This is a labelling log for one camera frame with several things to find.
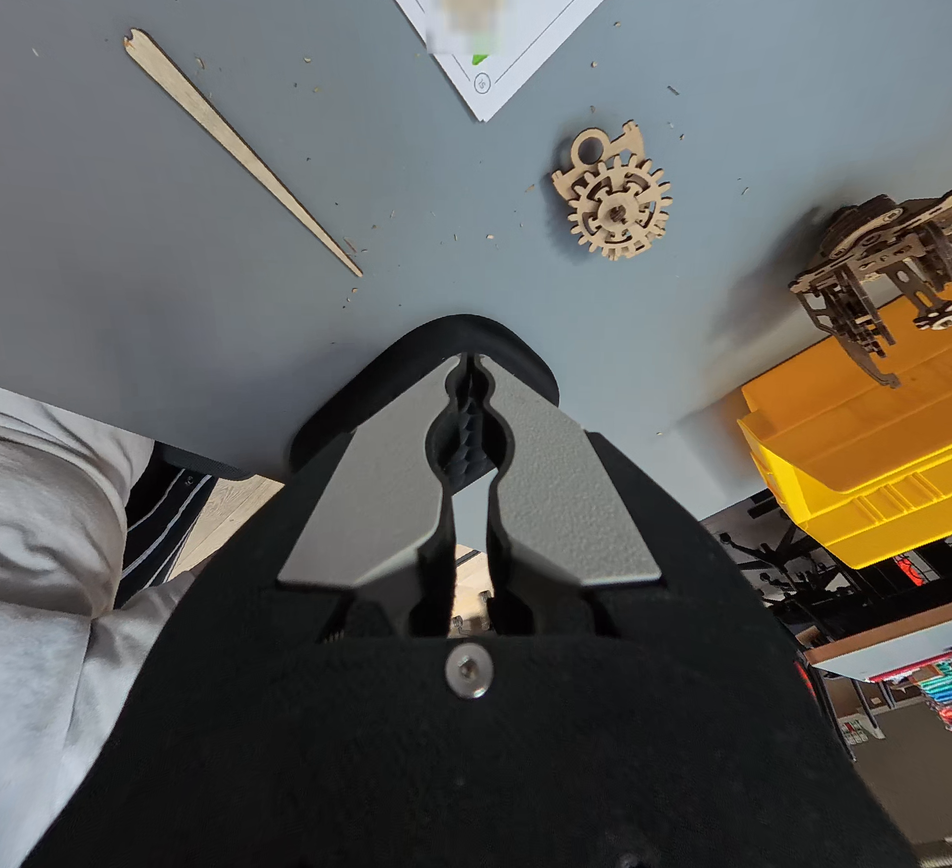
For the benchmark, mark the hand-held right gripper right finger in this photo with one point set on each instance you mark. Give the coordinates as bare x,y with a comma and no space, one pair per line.
565,503

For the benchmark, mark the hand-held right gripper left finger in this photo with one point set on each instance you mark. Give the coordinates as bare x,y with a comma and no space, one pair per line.
372,503

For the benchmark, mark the dark wooden model assembly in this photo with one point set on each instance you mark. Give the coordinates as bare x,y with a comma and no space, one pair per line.
863,258

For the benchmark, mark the dark striped pants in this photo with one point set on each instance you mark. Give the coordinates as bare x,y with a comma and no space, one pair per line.
163,518

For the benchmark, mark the yellow plastic storage bin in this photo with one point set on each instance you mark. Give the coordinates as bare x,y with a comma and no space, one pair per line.
855,466

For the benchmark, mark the wooden gear assembly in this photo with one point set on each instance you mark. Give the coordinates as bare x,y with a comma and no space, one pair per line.
613,202

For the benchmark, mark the grey background table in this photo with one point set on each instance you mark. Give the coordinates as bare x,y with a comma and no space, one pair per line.
892,641

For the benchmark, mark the pointed wooden stick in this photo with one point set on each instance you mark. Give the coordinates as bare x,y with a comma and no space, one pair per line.
223,132

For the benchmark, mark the stack of colourful packets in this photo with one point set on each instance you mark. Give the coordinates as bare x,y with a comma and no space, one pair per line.
926,689

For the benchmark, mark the white instruction booklet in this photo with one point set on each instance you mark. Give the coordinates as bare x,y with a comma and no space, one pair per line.
535,28

